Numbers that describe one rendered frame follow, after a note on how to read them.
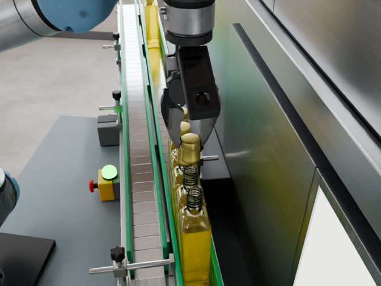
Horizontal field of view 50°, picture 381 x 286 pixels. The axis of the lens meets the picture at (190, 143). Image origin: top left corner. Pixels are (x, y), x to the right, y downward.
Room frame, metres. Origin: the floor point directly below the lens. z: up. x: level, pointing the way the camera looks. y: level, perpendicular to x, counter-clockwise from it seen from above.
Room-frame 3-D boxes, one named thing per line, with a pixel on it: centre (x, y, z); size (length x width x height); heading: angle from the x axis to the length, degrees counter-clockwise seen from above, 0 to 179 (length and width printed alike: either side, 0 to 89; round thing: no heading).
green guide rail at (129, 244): (1.39, 0.25, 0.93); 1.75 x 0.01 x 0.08; 8
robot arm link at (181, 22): (0.60, 0.00, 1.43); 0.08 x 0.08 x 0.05
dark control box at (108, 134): (1.19, 0.29, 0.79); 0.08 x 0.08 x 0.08; 8
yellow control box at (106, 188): (0.92, 0.24, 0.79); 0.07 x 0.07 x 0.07; 8
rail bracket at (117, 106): (1.09, 0.25, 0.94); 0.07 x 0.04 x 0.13; 98
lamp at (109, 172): (0.92, 0.24, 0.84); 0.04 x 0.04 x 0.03
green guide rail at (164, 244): (1.40, 0.18, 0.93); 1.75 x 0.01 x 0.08; 8
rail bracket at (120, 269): (0.50, 0.11, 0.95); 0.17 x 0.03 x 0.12; 98
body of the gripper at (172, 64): (0.60, 0.00, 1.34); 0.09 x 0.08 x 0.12; 8
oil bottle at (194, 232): (0.52, -0.01, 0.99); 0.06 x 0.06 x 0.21; 9
